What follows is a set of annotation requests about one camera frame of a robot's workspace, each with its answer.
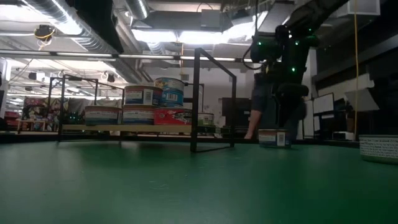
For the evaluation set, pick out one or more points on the blue can red stripe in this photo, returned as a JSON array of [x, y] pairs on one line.
[[270, 139], [101, 115], [136, 96], [138, 115]]

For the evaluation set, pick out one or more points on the black background rack frame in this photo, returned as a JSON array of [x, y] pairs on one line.
[[63, 93]]

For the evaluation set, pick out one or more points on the green tuna can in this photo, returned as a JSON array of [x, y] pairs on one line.
[[206, 119], [379, 147]]

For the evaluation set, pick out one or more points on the green table mat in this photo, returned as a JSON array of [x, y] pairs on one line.
[[124, 193]]

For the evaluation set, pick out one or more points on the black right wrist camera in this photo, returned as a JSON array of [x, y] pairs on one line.
[[264, 48]]

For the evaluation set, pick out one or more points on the person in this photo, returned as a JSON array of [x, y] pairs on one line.
[[261, 90]]

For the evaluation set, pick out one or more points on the small white box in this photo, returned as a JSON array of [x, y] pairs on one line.
[[343, 135]]

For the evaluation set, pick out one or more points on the white angled board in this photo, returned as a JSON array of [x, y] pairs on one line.
[[360, 101]]

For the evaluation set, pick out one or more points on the fluorescent light strip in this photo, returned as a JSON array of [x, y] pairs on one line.
[[149, 56]]

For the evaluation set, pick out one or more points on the grey rectangular air duct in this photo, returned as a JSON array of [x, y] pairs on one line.
[[186, 20]]

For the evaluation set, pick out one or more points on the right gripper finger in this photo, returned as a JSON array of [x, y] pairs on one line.
[[295, 112], [278, 112]]

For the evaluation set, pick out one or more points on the red albacore tuna can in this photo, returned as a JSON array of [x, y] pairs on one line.
[[171, 117]]

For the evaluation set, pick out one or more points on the black ceiling-mounted device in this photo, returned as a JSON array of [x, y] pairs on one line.
[[44, 32]]

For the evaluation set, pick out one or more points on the colourful patterned cloth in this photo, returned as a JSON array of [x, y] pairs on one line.
[[37, 104]]

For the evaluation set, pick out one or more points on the black cabinet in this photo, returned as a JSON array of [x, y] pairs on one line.
[[233, 112]]

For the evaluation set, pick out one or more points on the silver spiral ventilation duct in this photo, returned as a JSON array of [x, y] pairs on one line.
[[56, 11]]

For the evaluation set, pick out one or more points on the white board panel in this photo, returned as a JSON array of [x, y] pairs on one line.
[[323, 104]]

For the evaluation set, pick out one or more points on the white hanging cloth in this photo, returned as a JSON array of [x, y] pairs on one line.
[[107, 102]]

